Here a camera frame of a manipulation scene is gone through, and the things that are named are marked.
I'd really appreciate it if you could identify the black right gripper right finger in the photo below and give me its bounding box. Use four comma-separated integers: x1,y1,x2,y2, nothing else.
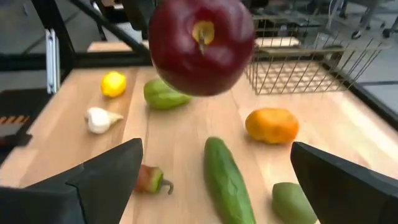
290,141,398,224

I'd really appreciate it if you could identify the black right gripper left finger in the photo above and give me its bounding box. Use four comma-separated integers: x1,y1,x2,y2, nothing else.
0,138,144,224

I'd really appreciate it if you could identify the green oval fruit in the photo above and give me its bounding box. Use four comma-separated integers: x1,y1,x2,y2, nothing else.
271,182,318,224

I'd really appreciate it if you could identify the long red pepper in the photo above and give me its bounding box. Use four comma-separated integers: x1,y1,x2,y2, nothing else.
134,164,175,196

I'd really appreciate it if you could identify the white garlic bulb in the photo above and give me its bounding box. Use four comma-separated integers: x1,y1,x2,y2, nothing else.
84,106,124,135

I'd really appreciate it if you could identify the orange bell pepper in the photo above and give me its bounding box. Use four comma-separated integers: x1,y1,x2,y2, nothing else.
244,107,300,145

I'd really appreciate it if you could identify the yellow lemon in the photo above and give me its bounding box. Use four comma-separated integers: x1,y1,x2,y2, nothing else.
100,70,127,99

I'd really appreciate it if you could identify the green cucumber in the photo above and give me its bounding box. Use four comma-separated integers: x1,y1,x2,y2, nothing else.
203,136,257,224

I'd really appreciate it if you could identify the green chayote squash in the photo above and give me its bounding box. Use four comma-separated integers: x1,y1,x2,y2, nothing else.
142,78,193,111

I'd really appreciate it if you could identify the dark red apple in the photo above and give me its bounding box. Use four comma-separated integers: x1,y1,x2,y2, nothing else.
148,0,256,97

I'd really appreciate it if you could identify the black hazard-striped platform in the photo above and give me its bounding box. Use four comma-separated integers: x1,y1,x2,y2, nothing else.
0,89,52,164

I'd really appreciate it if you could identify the office chair wheeled base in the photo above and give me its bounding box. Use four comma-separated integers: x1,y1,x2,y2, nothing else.
381,15,398,40
337,0,389,40

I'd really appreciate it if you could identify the white metal bracket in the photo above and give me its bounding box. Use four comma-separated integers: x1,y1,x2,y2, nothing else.
45,28,61,95

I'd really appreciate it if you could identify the wire basket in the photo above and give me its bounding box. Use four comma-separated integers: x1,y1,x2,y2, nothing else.
244,14,392,96

